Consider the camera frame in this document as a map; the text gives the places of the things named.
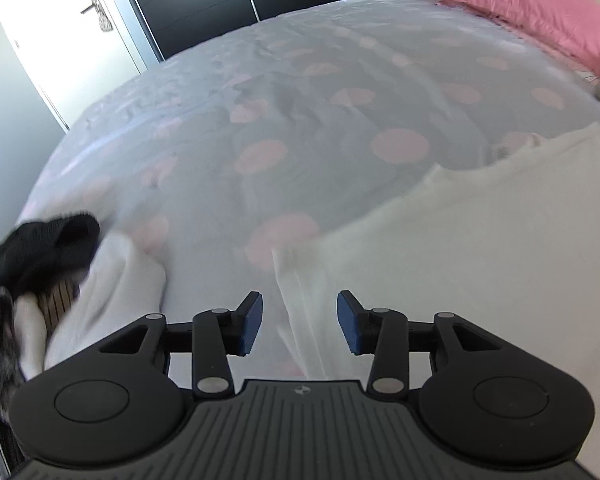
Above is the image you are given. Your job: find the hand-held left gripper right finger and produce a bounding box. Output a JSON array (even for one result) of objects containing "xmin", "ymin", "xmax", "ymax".
[{"xmin": 337, "ymin": 290, "xmax": 506, "ymax": 400}]

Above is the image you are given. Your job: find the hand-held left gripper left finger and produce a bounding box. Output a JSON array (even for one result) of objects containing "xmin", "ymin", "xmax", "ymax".
[{"xmin": 97, "ymin": 291, "xmax": 264, "ymax": 401}]

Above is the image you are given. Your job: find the white T-shirt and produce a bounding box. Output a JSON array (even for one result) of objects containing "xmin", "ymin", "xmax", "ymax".
[{"xmin": 272, "ymin": 122, "xmax": 600, "ymax": 480}]

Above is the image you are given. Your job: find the white fleece sweatshirt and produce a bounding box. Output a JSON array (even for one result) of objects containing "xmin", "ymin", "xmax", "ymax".
[{"xmin": 12, "ymin": 232, "xmax": 169, "ymax": 382}]

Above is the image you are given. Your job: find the brown striped garment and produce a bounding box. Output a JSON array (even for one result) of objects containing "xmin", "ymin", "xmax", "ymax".
[{"xmin": 37, "ymin": 282, "xmax": 79, "ymax": 322}]

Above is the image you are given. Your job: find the bed with polka dot sheet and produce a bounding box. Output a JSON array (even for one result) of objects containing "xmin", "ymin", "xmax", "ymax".
[{"xmin": 15, "ymin": 0, "xmax": 600, "ymax": 480}]

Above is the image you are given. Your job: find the black garment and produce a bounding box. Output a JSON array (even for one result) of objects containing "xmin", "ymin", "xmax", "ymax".
[{"xmin": 0, "ymin": 212, "xmax": 101, "ymax": 306}]

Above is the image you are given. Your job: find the dark sliding wardrobe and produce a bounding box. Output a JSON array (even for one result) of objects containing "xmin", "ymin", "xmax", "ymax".
[{"xmin": 115, "ymin": 0, "xmax": 362, "ymax": 62}]

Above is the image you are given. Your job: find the white door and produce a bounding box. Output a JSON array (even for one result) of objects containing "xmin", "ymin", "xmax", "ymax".
[{"xmin": 0, "ymin": 0, "xmax": 149, "ymax": 133}]

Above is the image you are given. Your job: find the patterned hanging pouch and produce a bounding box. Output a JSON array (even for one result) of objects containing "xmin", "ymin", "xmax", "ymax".
[{"xmin": 92, "ymin": 0, "xmax": 112, "ymax": 34}]

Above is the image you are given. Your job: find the pink pillow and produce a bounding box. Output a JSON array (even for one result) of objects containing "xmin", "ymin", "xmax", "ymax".
[{"xmin": 422, "ymin": 0, "xmax": 600, "ymax": 77}]

